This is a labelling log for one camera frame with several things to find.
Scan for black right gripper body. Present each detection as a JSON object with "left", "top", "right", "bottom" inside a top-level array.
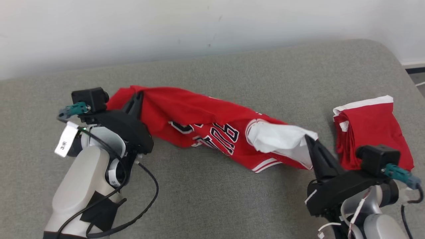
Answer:
[{"left": 305, "top": 168, "right": 387, "bottom": 218}]

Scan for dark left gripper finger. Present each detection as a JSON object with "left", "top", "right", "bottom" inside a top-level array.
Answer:
[{"left": 121, "top": 91, "right": 144, "bottom": 117}]

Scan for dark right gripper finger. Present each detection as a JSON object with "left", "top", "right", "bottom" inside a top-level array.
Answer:
[
  {"left": 313, "top": 139, "right": 344, "bottom": 178},
  {"left": 305, "top": 135, "right": 333, "bottom": 183}
]

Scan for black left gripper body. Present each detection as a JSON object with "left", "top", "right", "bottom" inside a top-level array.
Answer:
[{"left": 87, "top": 109, "right": 154, "bottom": 156}]

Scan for red shorts with white stripes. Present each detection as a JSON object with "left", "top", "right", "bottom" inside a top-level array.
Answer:
[{"left": 333, "top": 95, "right": 415, "bottom": 172}]

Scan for red jersey with white sleeves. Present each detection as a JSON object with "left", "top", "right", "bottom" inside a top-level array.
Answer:
[{"left": 106, "top": 85, "right": 319, "bottom": 174}]

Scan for red white twisted wires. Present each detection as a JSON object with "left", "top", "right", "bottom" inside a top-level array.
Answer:
[{"left": 317, "top": 189, "right": 371, "bottom": 239}]

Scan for teal left camera connector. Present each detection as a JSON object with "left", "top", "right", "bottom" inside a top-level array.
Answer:
[{"left": 57, "top": 102, "right": 91, "bottom": 120}]

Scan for teal camera connector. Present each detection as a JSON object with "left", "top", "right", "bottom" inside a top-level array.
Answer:
[
  {"left": 383, "top": 164, "right": 421, "bottom": 190},
  {"left": 57, "top": 102, "right": 91, "bottom": 120}
]

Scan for white paper cable label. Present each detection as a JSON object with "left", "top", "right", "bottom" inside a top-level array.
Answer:
[{"left": 54, "top": 121, "right": 79, "bottom": 158}]

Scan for teal right camera connector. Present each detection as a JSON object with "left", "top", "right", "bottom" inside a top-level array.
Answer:
[{"left": 383, "top": 164, "right": 421, "bottom": 190}]

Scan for small white cable tag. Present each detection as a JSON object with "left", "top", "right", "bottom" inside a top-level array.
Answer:
[{"left": 397, "top": 188, "right": 414, "bottom": 203}]

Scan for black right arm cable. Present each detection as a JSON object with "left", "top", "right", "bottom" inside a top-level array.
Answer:
[{"left": 400, "top": 184, "right": 425, "bottom": 239}]

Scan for black wall baseboard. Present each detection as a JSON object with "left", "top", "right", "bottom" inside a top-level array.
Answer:
[{"left": 403, "top": 61, "right": 425, "bottom": 75}]

